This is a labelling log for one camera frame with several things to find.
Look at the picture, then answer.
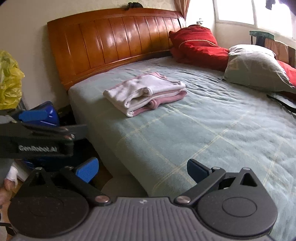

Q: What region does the pink and white sweater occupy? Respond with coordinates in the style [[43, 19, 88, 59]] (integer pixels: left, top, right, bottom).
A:
[[103, 72, 187, 118]]

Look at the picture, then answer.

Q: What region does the white fleece left forearm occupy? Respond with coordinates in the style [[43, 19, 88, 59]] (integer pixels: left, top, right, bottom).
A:
[[6, 161, 30, 187]]

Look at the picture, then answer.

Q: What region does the person left hand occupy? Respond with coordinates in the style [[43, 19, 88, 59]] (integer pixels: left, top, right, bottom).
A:
[[0, 178, 18, 206]]

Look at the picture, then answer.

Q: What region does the blue round object bedside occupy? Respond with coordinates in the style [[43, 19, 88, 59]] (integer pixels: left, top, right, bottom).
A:
[[29, 101, 59, 126]]

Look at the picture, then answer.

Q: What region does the yellow plastic bag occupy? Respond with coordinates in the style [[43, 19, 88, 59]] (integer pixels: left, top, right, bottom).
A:
[[0, 50, 25, 110]]

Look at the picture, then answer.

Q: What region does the green plaid bed blanket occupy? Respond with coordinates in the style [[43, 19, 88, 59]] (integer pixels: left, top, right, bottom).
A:
[[68, 57, 295, 240]]

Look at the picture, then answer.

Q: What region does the wooden headboard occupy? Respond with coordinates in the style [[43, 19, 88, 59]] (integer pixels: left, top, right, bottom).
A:
[[47, 8, 185, 90]]

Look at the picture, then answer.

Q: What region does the black backpack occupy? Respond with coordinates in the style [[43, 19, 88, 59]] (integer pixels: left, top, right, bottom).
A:
[[266, 92, 296, 114]]

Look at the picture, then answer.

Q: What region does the grey green pillow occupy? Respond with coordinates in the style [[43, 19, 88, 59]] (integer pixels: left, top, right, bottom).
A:
[[223, 44, 295, 93]]

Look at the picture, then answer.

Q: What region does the red quilt right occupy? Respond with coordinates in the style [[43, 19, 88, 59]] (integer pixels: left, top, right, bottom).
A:
[[278, 60, 296, 87]]

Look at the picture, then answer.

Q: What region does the red quilt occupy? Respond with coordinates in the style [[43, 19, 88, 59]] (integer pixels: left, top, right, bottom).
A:
[[278, 60, 296, 87], [169, 25, 229, 72]]

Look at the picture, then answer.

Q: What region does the red quilt left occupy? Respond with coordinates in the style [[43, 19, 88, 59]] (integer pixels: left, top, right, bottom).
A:
[[169, 25, 229, 72]]

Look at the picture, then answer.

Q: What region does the green topped box pile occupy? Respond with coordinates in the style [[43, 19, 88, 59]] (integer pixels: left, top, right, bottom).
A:
[[249, 31, 295, 67]]

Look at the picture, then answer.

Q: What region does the red plaid curtain left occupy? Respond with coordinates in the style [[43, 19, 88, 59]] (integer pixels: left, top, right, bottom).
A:
[[174, 0, 190, 20]]

